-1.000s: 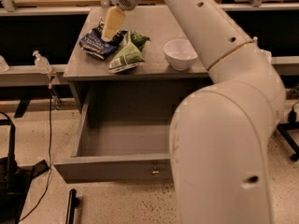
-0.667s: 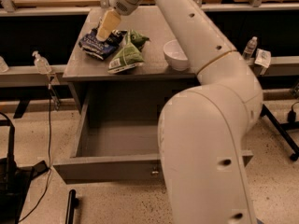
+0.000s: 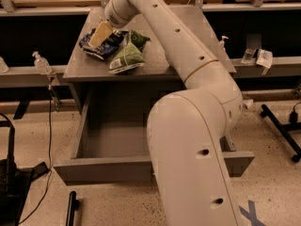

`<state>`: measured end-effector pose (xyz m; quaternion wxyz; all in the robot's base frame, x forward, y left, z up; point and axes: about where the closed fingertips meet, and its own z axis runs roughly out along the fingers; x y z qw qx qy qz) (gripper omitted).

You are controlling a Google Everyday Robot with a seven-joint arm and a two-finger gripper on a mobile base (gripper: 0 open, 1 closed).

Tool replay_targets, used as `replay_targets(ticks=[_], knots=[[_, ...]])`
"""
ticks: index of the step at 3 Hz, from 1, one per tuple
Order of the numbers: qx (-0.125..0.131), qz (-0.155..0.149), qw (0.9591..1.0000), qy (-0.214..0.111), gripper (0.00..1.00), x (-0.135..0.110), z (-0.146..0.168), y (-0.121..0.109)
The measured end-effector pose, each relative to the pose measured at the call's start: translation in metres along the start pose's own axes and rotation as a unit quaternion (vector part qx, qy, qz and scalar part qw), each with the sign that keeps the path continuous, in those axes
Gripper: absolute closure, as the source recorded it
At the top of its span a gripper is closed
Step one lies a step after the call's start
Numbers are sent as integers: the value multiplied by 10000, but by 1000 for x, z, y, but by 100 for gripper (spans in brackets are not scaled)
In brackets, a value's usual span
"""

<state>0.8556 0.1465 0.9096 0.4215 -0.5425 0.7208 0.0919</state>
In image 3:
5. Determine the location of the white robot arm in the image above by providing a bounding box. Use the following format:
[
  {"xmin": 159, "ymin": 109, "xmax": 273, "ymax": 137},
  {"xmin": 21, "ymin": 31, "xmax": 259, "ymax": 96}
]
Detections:
[{"xmin": 104, "ymin": 0, "xmax": 244, "ymax": 226}]

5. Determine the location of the clear plastic water bottle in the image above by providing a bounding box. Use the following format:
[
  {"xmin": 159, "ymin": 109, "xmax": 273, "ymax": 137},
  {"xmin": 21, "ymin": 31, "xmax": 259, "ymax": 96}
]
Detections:
[{"xmin": 241, "ymin": 49, "xmax": 256, "ymax": 64}]

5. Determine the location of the green chip bag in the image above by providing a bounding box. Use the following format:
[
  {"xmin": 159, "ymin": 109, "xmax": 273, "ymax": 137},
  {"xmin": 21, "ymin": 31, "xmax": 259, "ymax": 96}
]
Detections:
[{"xmin": 109, "ymin": 30, "xmax": 151, "ymax": 74}]

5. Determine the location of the blue tape cross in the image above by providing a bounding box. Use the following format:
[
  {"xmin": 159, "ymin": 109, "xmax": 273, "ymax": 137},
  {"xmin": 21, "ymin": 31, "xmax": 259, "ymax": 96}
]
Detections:
[{"xmin": 240, "ymin": 201, "xmax": 266, "ymax": 226}]

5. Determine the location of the black bar on floor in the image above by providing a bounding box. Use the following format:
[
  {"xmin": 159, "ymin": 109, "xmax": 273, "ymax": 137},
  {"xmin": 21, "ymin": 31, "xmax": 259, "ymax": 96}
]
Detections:
[{"xmin": 66, "ymin": 191, "xmax": 80, "ymax": 226}]

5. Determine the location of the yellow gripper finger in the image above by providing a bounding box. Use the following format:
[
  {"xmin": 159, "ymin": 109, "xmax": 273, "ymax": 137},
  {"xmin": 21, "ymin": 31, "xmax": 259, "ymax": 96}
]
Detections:
[{"xmin": 88, "ymin": 22, "xmax": 113, "ymax": 48}]

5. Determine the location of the black stand base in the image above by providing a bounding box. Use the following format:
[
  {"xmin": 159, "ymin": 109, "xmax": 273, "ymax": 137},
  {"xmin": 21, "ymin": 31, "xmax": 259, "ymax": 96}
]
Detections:
[{"xmin": 0, "ymin": 114, "xmax": 50, "ymax": 226}]

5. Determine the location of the blue chip bag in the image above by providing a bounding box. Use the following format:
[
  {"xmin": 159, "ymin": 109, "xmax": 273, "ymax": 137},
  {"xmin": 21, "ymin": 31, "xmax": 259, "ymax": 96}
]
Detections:
[{"xmin": 78, "ymin": 28, "xmax": 128, "ymax": 61}]

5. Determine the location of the clear sanitizer pump bottle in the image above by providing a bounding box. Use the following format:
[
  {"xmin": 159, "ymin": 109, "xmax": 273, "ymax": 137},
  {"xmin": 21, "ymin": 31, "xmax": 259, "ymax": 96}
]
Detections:
[{"xmin": 32, "ymin": 51, "xmax": 52, "ymax": 75}]

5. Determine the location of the small white pump bottle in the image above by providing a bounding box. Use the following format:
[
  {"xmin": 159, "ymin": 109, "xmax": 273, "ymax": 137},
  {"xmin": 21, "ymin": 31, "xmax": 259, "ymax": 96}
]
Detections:
[{"xmin": 219, "ymin": 35, "xmax": 229, "ymax": 52}]

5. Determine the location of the white paper packet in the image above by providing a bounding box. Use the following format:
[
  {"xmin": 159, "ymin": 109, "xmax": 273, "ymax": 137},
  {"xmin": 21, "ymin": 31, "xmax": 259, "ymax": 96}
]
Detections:
[{"xmin": 256, "ymin": 49, "xmax": 273, "ymax": 69}]

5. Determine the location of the crumpled paper on ledge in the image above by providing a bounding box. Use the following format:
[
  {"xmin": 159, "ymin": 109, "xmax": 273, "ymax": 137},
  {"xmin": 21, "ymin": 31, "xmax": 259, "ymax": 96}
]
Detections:
[{"xmin": 243, "ymin": 99, "xmax": 254, "ymax": 109}]

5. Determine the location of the black hanging cable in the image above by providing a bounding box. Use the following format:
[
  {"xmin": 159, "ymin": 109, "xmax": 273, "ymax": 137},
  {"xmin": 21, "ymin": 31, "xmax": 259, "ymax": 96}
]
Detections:
[{"xmin": 18, "ymin": 84, "xmax": 55, "ymax": 226}]

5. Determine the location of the open grey top drawer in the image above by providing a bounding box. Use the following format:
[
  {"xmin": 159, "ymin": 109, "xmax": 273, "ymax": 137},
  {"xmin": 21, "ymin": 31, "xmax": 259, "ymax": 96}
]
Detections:
[{"xmin": 55, "ymin": 81, "xmax": 254, "ymax": 185}]

